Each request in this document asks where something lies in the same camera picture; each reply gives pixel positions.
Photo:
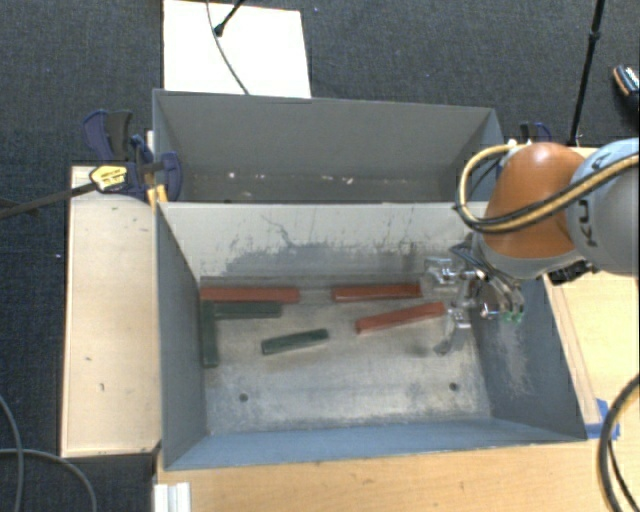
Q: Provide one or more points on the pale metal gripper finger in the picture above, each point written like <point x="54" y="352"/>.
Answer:
<point x="439" y="274"/>
<point x="456" y="330"/>

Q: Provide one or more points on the red-brown flat block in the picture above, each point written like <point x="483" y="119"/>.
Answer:
<point x="250" y="294"/>
<point x="377" y="292"/>
<point x="400" y="318"/>

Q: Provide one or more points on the grey metal bin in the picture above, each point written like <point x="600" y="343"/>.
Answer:
<point x="350" y="390"/>

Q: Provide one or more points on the dark green flat block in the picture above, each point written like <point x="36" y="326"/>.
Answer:
<point x="247" y="310"/>
<point x="295" y="341"/>

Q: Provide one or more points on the pale wood flat board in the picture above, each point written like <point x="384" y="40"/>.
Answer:
<point x="110" y="325"/>

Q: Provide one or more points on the black cylinder on white bracket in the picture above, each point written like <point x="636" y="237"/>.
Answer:
<point x="567" y="272"/>

